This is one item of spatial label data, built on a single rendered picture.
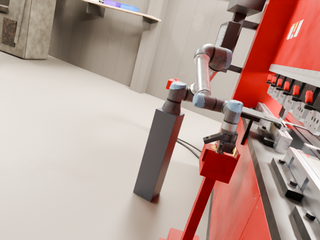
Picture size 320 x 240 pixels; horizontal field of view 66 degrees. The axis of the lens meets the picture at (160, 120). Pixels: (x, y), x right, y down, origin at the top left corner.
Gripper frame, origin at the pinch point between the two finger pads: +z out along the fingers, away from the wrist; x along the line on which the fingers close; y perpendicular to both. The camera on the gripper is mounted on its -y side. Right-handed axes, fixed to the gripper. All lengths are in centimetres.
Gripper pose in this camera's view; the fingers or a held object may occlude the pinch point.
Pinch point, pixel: (215, 163)
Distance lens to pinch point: 139.3
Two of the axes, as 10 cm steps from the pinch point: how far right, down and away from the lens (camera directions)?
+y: 9.7, 2.1, -0.7
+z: -1.8, 9.4, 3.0
